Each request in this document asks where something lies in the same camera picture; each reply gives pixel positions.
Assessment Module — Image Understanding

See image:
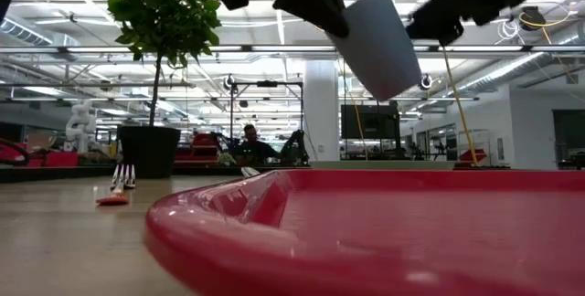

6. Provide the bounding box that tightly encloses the red low box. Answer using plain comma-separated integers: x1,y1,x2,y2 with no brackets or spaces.
13,149,80,168

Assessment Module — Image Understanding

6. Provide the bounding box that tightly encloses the red tool chest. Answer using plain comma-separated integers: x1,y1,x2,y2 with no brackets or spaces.
175,132,221,165

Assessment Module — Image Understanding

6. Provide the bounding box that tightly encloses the person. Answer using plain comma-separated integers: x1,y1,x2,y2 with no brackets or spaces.
231,123,281,167

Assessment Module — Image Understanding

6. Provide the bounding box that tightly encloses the steel fork with orange handle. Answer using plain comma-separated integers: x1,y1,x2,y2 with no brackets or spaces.
94,163,137,207

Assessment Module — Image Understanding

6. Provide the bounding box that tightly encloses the thin yellow hanging cable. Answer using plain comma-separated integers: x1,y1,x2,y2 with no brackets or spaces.
349,97,370,169

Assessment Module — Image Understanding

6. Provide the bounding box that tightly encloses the beige cardboard box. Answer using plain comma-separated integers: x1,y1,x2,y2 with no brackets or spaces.
27,132,57,152

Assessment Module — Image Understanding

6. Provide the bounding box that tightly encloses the red angled object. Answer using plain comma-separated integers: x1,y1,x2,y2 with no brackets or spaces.
454,148,511,170

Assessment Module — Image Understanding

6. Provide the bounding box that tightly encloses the black aluminium rig frame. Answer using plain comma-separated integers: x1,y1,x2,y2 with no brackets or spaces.
0,164,312,185

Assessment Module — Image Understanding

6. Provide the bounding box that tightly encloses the black monitor on stand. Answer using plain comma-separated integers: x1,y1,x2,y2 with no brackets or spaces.
340,100,403,160

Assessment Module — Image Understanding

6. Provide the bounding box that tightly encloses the white coiled cable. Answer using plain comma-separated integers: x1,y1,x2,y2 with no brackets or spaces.
496,18,521,42

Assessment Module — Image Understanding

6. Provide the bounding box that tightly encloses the green tree in black pot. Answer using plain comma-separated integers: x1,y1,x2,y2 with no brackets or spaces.
103,0,224,180

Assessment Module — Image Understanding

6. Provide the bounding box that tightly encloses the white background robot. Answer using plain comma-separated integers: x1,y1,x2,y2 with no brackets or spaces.
65,99,98,154

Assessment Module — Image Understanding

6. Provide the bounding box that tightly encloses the black hose loop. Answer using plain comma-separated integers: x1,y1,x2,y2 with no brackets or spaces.
0,137,33,167

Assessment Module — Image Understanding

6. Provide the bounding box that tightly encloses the black cable reel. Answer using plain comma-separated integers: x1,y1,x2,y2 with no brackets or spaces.
519,5,548,32

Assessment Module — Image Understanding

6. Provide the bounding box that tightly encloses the thick yellow hanging cable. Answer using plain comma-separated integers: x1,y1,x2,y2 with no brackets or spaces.
424,0,480,168

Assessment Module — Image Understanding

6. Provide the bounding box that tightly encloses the black metal gantry frame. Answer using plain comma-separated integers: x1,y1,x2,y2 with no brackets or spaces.
228,79,306,163

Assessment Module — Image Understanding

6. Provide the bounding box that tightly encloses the light blue plastic cup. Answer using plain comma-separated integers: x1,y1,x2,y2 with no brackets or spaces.
327,0,422,101

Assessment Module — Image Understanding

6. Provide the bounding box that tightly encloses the red plastic tray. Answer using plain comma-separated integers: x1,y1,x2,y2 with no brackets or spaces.
144,169,585,296

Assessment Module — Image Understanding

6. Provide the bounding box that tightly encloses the silver ventilation duct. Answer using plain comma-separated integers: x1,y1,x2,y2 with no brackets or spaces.
0,15,81,62
456,24,585,97

